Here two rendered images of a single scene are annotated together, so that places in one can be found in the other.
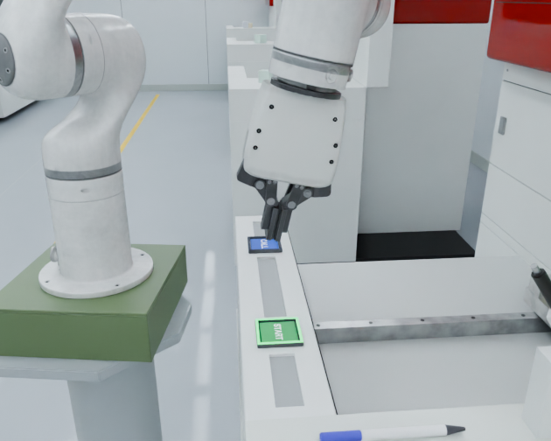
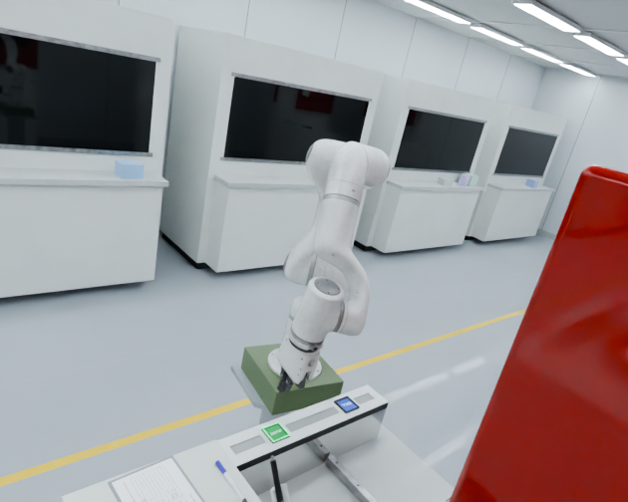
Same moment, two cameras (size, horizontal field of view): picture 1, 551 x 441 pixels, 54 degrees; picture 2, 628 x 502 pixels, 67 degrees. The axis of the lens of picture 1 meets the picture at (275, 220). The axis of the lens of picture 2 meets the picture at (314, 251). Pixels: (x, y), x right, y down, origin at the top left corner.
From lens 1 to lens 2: 0.94 m
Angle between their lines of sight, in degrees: 48
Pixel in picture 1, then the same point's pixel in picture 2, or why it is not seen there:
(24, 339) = (248, 370)
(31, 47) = (290, 264)
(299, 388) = (246, 451)
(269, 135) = (283, 349)
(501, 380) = not seen: outside the picture
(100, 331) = (264, 386)
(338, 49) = (301, 334)
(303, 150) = (290, 363)
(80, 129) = not seen: hidden behind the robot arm
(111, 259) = not seen: hidden behind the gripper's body
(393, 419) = (242, 483)
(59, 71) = (299, 277)
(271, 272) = (325, 416)
